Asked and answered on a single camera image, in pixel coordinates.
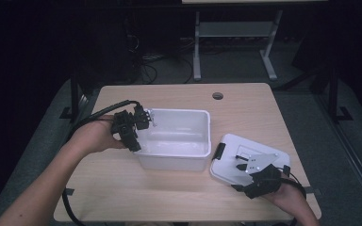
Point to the white metal frame table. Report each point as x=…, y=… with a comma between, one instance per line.
x=232, y=29

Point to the person's left hand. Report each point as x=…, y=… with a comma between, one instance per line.
x=94, y=135

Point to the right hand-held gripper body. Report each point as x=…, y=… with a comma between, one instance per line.
x=264, y=183

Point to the white plastic storage box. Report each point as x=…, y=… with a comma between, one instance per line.
x=172, y=163

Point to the person's right hand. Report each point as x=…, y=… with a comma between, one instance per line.
x=287, y=196

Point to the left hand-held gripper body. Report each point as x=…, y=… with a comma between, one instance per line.
x=125, y=124

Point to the white box lid black clasps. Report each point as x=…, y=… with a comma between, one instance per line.
x=229, y=169

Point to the black tape strip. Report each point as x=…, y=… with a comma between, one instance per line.
x=69, y=191
x=313, y=190

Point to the black metal stand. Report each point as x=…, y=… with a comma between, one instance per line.
x=333, y=94
x=74, y=94

